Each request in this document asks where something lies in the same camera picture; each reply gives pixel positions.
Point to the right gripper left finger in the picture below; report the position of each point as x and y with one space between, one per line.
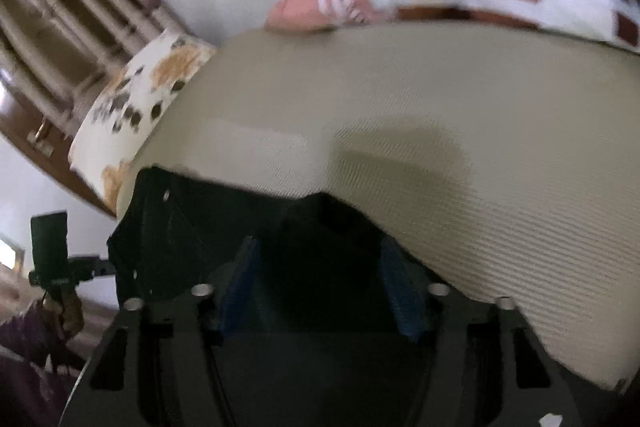
157 364

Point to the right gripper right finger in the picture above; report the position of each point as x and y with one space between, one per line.
481 363

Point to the black pants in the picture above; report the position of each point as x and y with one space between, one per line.
319 313

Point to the person's left hand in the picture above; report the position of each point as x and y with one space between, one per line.
63 314

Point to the brown wooden headboard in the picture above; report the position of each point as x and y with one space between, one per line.
41 142

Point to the floral white pillow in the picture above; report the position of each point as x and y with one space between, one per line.
128 109

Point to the beige mattress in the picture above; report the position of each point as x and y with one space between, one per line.
506 160

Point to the beige curtain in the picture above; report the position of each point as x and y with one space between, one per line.
60 54

